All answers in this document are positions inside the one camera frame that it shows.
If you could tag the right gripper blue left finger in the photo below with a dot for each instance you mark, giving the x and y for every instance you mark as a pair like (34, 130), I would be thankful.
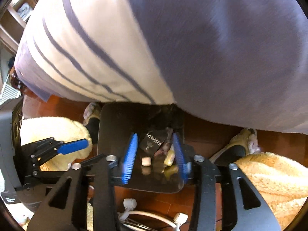
(65, 206)

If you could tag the yellow fluffy slipper right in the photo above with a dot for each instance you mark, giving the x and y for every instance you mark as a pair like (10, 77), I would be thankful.
(282, 182)

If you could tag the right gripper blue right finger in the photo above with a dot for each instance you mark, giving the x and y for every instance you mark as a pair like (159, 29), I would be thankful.
(243, 207)

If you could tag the yellow fluffy slipper left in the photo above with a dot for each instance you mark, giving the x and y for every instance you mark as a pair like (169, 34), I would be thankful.
(63, 129)

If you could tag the yellow lotion bottle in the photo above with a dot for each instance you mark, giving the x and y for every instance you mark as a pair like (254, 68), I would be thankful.
(169, 159)

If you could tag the white tape roll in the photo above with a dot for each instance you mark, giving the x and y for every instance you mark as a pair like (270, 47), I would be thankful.
(146, 161)

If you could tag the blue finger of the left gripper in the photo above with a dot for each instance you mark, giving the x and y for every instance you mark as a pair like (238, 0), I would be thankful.
(92, 161)
(73, 146)

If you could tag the black cardboard box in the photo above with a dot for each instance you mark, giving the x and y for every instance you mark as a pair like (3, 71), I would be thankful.
(150, 143)

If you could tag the yellow fluffy slipper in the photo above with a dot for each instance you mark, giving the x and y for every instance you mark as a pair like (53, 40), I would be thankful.
(282, 182)
(63, 129)

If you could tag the black trash bin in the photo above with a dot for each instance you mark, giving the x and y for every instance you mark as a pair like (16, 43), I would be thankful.
(140, 137)

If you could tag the blue white striped bedspread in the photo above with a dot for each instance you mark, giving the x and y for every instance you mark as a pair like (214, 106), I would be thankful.
(235, 62)

